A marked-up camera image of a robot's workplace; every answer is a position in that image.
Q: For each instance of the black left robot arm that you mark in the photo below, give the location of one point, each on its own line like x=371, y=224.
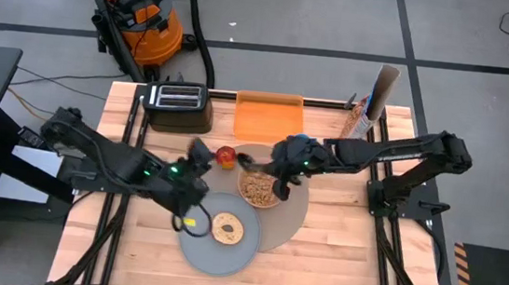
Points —
x=108, y=154

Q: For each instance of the translucent orange tray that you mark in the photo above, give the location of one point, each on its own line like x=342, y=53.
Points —
x=266, y=120

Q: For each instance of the orange shop vacuum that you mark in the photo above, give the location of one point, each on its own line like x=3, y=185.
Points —
x=156, y=39

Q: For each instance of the round grey plate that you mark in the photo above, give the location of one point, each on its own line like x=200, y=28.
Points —
x=224, y=261

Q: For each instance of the bagel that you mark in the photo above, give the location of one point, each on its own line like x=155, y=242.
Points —
x=217, y=232

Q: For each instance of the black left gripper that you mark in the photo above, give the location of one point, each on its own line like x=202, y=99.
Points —
x=186, y=189

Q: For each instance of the black vacuum wand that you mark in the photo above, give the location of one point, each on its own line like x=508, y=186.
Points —
x=120, y=55

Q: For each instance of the round grey placemat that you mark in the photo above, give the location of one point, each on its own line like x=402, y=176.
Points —
x=284, y=220

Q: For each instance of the white board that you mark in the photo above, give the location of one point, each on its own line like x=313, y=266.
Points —
x=21, y=185

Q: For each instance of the brown cereal pieces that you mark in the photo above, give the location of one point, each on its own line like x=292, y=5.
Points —
x=256, y=192

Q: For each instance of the black power adapter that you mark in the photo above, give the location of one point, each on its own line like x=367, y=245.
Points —
x=32, y=137

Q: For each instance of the cereal box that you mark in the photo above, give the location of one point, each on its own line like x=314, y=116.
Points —
x=383, y=94

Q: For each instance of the translucent pink bowl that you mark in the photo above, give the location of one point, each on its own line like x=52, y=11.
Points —
x=239, y=181

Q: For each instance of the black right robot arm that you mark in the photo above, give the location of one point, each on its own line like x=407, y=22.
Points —
x=399, y=152

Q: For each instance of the black toaster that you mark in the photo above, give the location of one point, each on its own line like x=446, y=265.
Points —
x=177, y=116

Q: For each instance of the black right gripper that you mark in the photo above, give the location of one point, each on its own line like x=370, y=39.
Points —
x=300, y=158

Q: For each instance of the black metal table frame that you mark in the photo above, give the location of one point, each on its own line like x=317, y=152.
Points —
x=324, y=103

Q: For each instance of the red apple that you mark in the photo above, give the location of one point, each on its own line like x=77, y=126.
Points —
x=225, y=158

